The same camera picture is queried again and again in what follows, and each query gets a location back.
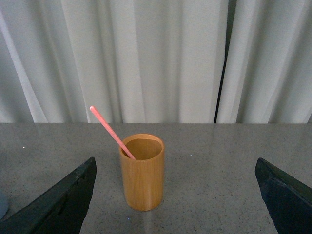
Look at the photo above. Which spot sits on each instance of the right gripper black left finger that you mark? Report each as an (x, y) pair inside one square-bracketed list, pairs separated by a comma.
[(61, 209)]

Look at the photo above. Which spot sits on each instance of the pink chopstick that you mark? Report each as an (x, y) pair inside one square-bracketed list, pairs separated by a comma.
[(109, 129)]

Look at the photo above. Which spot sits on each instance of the white pleated curtain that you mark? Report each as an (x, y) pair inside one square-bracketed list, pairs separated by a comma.
[(156, 61)]

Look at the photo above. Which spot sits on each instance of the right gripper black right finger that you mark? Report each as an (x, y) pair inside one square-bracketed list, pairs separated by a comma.
[(288, 200)]

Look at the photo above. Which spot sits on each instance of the bamboo chopstick holder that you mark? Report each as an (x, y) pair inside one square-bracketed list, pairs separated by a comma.
[(143, 177)]

